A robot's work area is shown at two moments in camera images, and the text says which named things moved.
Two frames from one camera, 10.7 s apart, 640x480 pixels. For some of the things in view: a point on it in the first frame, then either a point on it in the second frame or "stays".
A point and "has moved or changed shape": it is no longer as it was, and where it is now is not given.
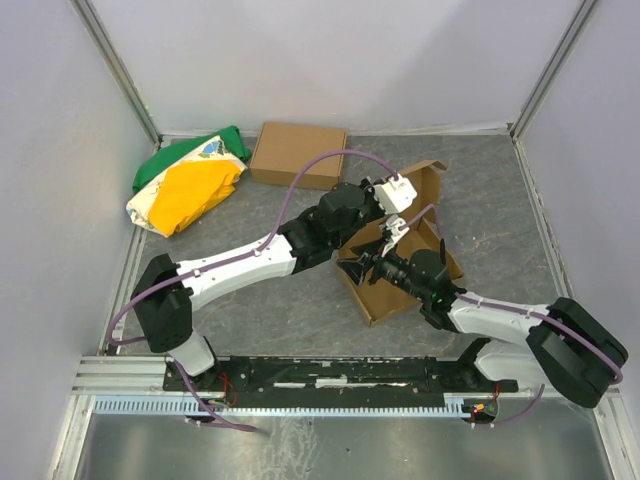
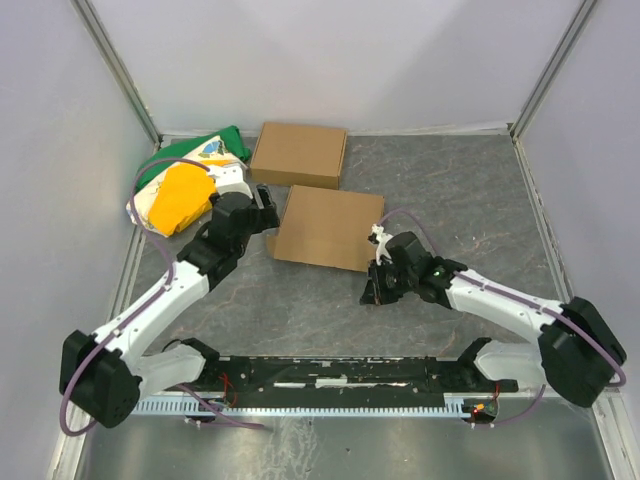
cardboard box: (382, 301) has moved or changed shape
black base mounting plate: (338, 375) stays
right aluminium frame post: (550, 69) stays
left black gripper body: (367, 195) to (266, 206)
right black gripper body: (373, 267) stays
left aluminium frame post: (109, 57) stays
